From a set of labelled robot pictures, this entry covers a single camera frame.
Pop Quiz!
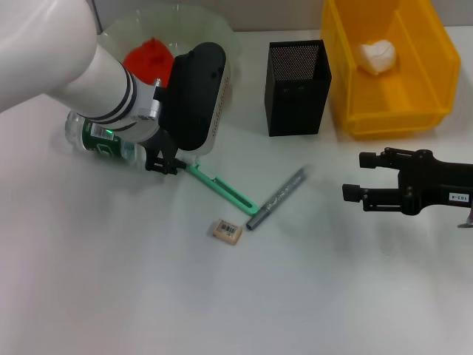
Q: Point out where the white paper ball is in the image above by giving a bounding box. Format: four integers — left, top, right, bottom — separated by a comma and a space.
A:
356, 39, 398, 77

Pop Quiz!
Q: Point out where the grey marker pen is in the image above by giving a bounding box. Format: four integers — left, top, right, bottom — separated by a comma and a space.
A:
246, 166, 307, 232

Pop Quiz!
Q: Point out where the black mesh pen holder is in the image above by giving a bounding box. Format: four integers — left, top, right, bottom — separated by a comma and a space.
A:
264, 39, 333, 137

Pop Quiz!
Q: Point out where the green utility knife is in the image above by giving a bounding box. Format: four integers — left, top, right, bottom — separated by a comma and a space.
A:
183, 162, 259, 217

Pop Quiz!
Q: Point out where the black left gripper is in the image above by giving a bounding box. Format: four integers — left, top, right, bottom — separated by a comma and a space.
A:
142, 129, 186, 175

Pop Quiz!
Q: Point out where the beige barcode eraser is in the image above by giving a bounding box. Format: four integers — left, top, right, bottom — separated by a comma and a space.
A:
212, 217, 244, 246

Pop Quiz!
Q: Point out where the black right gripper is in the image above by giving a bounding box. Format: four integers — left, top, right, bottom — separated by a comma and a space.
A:
341, 146, 473, 216

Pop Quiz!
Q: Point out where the clear green-label water bottle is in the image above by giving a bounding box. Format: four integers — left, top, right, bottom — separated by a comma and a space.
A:
64, 110, 193, 171

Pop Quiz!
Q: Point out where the green glass fruit bowl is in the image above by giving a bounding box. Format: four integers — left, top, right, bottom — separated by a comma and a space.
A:
98, 3, 241, 123

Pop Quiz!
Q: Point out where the yellow plastic bin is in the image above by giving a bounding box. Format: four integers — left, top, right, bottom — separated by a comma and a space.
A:
320, 0, 462, 141

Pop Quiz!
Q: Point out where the orange fruit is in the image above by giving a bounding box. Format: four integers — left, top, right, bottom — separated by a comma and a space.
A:
123, 36, 175, 88

